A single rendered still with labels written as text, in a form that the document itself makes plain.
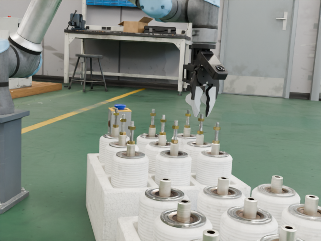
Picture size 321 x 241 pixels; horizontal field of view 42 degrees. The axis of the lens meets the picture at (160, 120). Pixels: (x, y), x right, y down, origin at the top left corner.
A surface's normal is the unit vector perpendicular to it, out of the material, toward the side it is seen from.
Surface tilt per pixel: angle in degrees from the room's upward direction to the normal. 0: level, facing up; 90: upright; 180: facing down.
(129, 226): 0
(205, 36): 90
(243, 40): 90
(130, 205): 90
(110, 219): 90
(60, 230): 0
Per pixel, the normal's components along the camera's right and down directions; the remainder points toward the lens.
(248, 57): -0.17, 0.14
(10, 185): 0.98, 0.08
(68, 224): 0.06, -0.99
